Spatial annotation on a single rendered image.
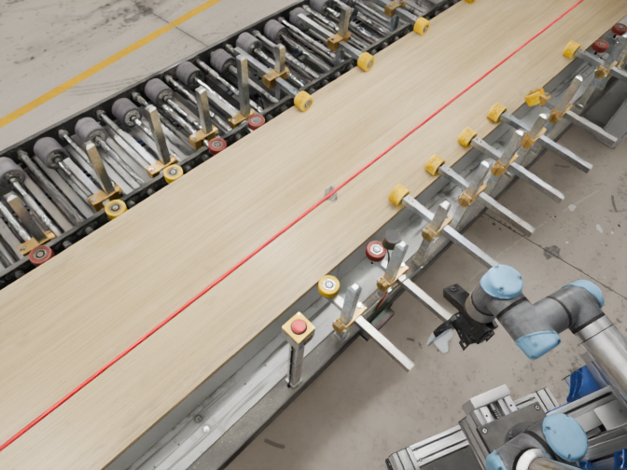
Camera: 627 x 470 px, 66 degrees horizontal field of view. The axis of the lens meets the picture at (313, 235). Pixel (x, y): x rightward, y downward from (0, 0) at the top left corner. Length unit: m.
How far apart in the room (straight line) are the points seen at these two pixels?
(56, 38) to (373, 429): 3.78
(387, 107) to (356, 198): 0.59
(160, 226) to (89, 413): 0.72
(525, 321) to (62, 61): 3.96
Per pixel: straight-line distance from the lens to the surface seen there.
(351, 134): 2.32
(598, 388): 2.01
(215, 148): 2.24
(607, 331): 1.15
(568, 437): 1.47
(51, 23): 4.87
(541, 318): 1.09
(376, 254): 1.93
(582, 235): 3.60
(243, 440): 1.86
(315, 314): 2.09
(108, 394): 1.77
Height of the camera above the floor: 2.53
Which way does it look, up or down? 57 degrees down
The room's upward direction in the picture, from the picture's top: 6 degrees clockwise
